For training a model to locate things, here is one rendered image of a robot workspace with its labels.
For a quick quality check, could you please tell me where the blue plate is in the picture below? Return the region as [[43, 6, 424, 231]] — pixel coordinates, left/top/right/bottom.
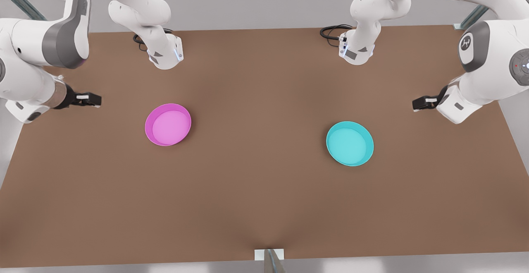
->
[[326, 121, 374, 167]]

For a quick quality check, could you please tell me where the pink plate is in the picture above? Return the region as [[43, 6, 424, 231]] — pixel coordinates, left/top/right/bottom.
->
[[145, 103, 192, 147]]

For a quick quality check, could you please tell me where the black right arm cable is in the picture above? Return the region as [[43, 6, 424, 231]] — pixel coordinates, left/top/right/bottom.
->
[[133, 28, 174, 52]]

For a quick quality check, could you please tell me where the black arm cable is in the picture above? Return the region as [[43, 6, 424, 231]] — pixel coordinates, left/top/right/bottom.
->
[[133, 28, 174, 52], [319, 24, 354, 48]]

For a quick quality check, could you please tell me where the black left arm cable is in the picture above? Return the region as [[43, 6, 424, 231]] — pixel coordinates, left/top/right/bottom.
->
[[319, 24, 354, 48]]

